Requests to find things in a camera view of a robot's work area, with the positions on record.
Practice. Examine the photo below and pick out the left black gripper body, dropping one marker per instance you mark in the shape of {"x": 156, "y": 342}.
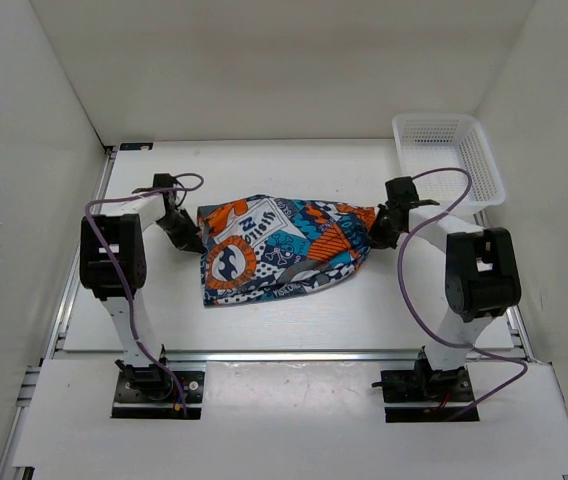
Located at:
{"x": 181, "y": 229}

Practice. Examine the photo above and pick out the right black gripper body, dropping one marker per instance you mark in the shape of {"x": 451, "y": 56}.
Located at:
{"x": 384, "y": 234}

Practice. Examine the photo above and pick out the colourful patterned shorts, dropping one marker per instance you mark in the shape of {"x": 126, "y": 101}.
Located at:
{"x": 264, "y": 248}

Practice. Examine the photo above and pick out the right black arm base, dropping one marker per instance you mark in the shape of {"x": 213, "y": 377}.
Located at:
{"x": 408, "y": 400}

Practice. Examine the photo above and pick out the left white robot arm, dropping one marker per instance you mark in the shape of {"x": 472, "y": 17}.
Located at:
{"x": 113, "y": 263}

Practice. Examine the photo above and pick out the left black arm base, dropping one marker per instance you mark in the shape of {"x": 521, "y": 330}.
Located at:
{"x": 149, "y": 393}

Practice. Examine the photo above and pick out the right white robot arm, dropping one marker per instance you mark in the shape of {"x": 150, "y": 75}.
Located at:
{"x": 481, "y": 279}

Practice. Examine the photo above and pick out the white plastic mesh basket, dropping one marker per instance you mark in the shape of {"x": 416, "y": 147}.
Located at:
{"x": 453, "y": 149}

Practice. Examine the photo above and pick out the small dark label sticker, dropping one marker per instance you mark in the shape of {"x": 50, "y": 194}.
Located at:
{"x": 136, "y": 146}

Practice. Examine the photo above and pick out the aluminium front rail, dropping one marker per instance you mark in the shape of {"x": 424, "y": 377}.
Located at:
{"x": 275, "y": 356}

